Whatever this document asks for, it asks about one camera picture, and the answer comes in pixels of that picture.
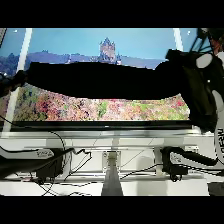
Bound black cable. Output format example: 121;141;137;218
62;148;94;183
0;114;66;158

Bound black garment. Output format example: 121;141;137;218
24;60;188;101

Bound silver frame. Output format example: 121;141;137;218
0;128;224;197

